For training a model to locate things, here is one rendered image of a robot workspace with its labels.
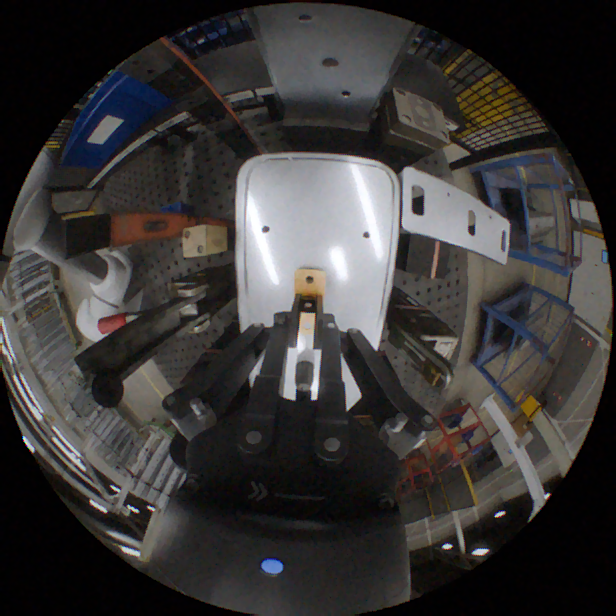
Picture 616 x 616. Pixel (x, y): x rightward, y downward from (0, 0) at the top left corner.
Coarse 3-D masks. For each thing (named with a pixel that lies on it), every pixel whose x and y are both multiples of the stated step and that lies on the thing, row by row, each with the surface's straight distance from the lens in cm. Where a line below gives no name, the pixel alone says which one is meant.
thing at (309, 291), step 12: (300, 276) 21; (312, 276) 21; (324, 276) 21; (300, 288) 21; (312, 288) 21; (324, 288) 21; (312, 300) 21; (312, 312) 21; (300, 324) 23; (312, 324) 23
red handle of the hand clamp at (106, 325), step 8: (192, 304) 23; (128, 312) 27; (136, 312) 25; (144, 312) 24; (184, 312) 23; (192, 312) 23; (104, 320) 27; (112, 320) 26; (120, 320) 26; (128, 320) 25; (104, 328) 27; (112, 328) 27
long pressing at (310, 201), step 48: (240, 192) 26; (288, 192) 24; (336, 192) 24; (384, 192) 26; (240, 240) 25; (288, 240) 23; (336, 240) 23; (384, 240) 25; (240, 288) 26; (288, 288) 24; (336, 288) 24; (384, 288) 26; (288, 384) 34
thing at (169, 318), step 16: (176, 304) 20; (144, 320) 18; (160, 320) 19; (176, 320) 22; (192, 320) 22; (112, 336) 18; (128, 336) 17; (144, 336) 19; (160, 336) 21; (176, 336) 21; (96, 352) 17; (112, 352) 18; (128, 352) 19; (144, 352) 19; (80, 368) 17; (96, 368) 17; (112, 368) 19; (128, 368) 18; (96, 384) 15; (112, 384) 15; (96, 400) 15; (112, 400) 15
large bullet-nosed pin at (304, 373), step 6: (300, 366) 29; (306, 366) 29; (312, 366) 30; (300, 372) 28; (306, 372) 28; (312, 372) 29; (294, 378) 28; (300, 378) 27; (306, 378) 27; (312, 378) 28; (300, 384) 27; (306, 384) 27; (312, 384) 28; (300, 390) 28; (306, 390) 28
